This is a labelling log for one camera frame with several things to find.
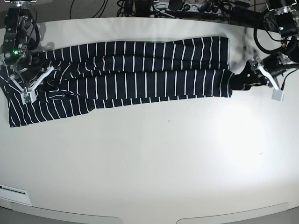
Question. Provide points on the black cable bundle background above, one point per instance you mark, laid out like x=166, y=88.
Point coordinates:
x=126, y=8

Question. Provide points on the white power strip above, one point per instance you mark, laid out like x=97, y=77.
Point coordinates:
x=205, y=7

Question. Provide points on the navy white striped T-shirt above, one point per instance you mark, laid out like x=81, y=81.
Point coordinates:
x=112, y=74

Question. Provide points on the white label sticker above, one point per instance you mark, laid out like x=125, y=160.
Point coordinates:
x=15, y=195

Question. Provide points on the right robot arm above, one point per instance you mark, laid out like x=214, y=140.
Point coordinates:
x=21, y=38

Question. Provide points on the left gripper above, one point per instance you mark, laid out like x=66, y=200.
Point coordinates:
x=248, y=78

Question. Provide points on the black equipment stand background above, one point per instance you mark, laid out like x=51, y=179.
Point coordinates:
x=142, y=8

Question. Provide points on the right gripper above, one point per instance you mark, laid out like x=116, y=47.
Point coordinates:
x=25, y=71

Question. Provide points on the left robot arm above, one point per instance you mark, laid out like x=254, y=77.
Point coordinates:
x=280, y=16

